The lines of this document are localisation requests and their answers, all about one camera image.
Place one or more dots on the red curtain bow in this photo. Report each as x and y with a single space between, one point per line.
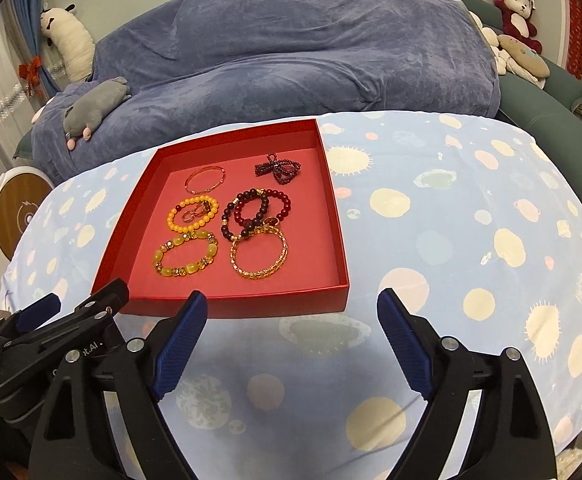
32 72

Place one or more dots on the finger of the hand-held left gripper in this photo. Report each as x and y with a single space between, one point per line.
41 307
108 297

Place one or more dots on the light blue printed blanket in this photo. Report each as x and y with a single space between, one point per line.
446 270

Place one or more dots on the green sofa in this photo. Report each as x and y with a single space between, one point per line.
546 110

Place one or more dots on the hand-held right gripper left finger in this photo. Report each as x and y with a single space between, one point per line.
181 345

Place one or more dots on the cream plush toy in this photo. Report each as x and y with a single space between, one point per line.
523 57

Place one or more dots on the blue curtain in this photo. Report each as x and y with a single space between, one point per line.
26 20

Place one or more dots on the red cardboard box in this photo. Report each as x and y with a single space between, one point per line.
311 260

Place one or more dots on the small gold hoop earring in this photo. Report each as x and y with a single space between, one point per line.
189 214

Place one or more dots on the grey plush mouse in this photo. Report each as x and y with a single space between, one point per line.
96 105

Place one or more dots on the blue velvet sofa cover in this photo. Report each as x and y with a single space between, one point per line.
296 50

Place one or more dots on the white plush cow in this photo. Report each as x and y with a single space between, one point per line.
73 45

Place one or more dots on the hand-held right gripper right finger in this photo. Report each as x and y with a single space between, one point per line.
403 345

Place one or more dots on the red plush bear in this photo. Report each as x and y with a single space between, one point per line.
516 10

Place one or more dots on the white round wooden-top device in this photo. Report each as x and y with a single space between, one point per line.
16 210

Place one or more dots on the dark red beaded bow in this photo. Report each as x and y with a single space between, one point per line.
278 167

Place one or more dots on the thin gold bangle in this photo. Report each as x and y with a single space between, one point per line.
187 182

